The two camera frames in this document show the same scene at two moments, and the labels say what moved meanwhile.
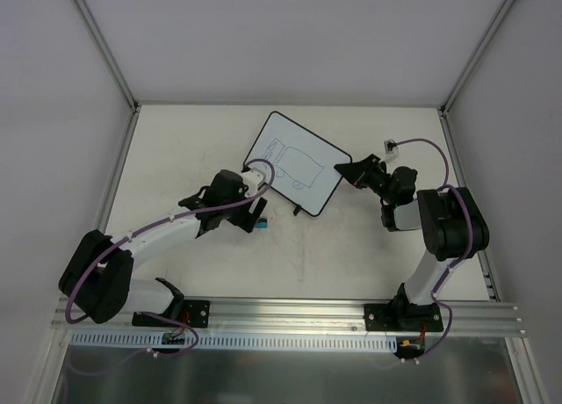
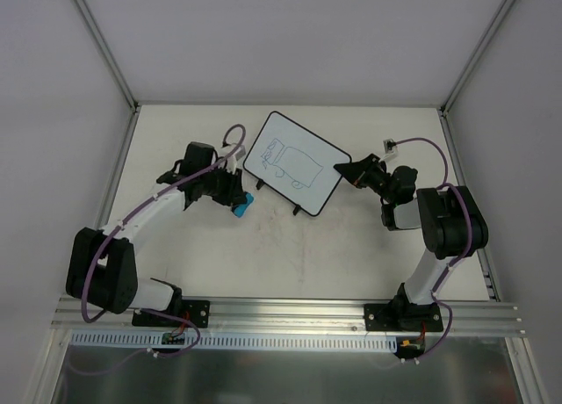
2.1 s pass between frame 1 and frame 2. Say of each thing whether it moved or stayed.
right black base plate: stayed
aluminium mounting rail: stayed
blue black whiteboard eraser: moved
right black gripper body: stayed
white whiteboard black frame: stayed
